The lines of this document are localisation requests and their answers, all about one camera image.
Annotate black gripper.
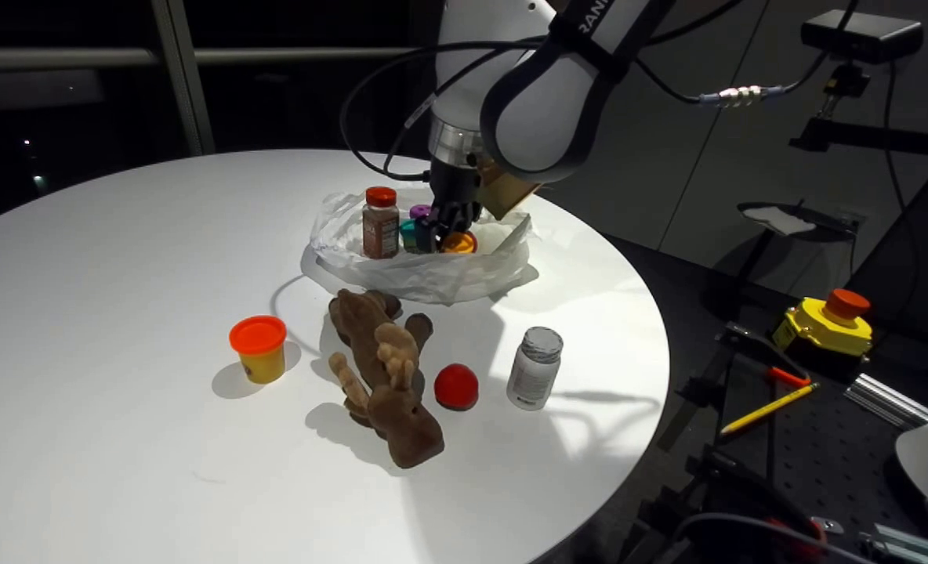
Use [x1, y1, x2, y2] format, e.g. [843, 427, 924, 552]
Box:
[426, 161, 488, 255]

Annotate yellow-orange lid dough tub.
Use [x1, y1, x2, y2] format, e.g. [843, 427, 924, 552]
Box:
[443, 229, 479, 259]

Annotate teal lid dough tub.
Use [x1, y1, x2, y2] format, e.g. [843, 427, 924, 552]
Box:
[399, 217, 437, 258]

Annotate red lid spice jar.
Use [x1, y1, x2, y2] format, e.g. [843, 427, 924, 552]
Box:
[361, 185, 402, 264]

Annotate white lid supplement bottle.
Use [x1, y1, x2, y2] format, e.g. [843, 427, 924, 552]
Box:
[504, 324, 568, 415]

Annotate white plastic bag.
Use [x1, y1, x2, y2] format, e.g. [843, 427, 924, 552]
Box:
[301, 188, 542, 308]

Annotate red lid dough tub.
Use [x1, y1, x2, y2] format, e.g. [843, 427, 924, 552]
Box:
[430, 361, 483, 415]

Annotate brown plush moose toy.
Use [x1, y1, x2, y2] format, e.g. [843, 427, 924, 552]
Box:
[323, 289, 448, 470]

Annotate red-orange lid dough tub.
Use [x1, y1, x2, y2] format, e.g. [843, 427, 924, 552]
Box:
[226, 313, 290, 385]

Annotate white paper sheet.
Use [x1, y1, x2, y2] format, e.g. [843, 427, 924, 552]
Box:
[744, 205, 817, 239]

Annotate yellow pencil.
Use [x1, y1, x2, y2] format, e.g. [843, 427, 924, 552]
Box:
[717, 378, 822, 438]

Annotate yellow emergency stop button box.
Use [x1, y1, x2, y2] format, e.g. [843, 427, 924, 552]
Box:
[770, 284, 877, 361]

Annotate dark perforated metal bench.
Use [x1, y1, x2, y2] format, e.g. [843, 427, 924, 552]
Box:
[545, 343, 928, 564]

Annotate aluminium profile bar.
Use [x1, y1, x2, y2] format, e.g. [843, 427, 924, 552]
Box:
[843, 370, 928, 431]

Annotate grey window post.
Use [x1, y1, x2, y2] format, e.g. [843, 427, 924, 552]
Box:
[146, 0, 217, 158]

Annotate cable with silver connector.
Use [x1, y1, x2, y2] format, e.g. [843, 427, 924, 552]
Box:
[630, 0, 865, 106]

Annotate red handled tool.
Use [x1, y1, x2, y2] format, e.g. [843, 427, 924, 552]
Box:
[766, 364, 815, 396]

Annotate grey horizontal window rail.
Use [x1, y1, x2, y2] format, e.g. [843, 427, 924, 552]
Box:
[0, 45, 426, 76]

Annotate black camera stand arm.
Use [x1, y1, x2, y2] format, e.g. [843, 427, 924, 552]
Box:
[789, 58, 928, 161]

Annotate black stereo camera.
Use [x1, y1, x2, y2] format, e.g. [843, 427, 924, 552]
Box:
[798, 6, 924, 63]

